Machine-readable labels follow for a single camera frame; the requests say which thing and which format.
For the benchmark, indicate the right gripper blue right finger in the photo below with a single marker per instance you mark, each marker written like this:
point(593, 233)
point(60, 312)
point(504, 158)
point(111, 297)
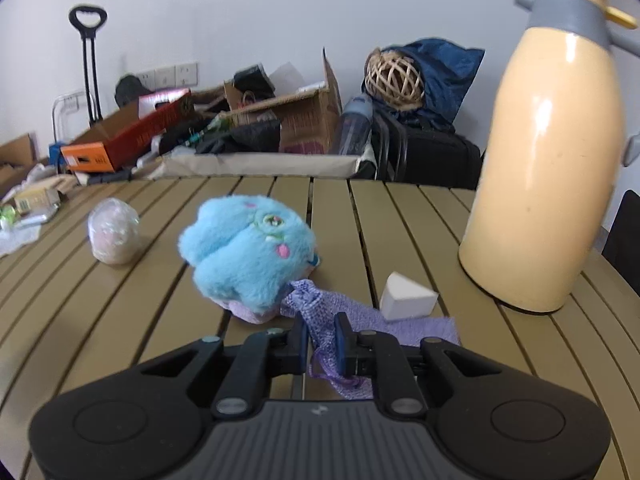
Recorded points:
point(345, 345)

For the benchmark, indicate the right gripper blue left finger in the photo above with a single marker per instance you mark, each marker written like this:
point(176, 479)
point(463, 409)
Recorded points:
point(298, 345)

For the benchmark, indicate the purple knitted cloth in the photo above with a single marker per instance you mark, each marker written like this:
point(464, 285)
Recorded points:
point(360, 329)

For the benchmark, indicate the lavender plush toy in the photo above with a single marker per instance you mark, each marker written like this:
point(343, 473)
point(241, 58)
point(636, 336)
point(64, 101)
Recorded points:
point(244, 313)

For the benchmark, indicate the white triangular sponge wedge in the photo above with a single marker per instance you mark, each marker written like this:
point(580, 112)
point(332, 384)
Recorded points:
point(403, 298)

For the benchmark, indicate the blue plush toy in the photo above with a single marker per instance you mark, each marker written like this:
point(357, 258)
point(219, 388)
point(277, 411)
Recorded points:
point(247, 248)

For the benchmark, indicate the folding slatted camping table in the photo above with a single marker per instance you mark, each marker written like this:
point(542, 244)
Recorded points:
point(125, 272)

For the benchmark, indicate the open brown cardboard box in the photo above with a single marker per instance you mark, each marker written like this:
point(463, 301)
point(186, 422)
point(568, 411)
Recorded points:
point(308, 118)

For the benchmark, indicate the crumpled clear plastic bag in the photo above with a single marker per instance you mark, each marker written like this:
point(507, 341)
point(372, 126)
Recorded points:
point(114, 232)

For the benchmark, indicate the grey water bottle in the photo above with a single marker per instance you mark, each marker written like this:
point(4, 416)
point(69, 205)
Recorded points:
point(353, 127)

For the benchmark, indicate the yellow thermos jug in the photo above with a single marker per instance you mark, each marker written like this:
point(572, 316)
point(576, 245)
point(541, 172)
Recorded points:
point(556, 140)

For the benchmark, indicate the orange cardboard box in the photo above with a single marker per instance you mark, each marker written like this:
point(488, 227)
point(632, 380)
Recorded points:
point(121, 138)

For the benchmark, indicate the woven rattan ball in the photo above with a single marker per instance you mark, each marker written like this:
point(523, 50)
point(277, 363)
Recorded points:
point(393, 78)

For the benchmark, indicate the small yellow paper box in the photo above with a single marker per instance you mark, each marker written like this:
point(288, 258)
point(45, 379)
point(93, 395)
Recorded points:
point(37, 198)

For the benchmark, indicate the blue fabric bag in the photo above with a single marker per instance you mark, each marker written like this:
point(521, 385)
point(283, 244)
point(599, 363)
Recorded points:
point(447, 71)

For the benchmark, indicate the white paper sheet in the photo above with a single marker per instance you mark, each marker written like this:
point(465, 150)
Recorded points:
point(13, 239)

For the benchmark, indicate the black folding camp chair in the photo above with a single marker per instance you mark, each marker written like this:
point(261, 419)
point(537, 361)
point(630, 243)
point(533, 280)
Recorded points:
point(622, 247)

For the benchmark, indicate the flat cardboard boxes pile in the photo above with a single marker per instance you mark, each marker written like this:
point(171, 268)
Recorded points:
point(17, 158)

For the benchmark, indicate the wall socket panel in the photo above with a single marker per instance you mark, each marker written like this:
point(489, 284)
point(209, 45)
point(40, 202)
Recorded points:
point(184, 75)

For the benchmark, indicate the chrome trolley frame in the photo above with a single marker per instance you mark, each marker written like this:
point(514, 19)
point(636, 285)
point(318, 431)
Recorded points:
point(68, 119)

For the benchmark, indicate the black trolley handle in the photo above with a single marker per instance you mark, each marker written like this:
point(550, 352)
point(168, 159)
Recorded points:
point(87, 33)

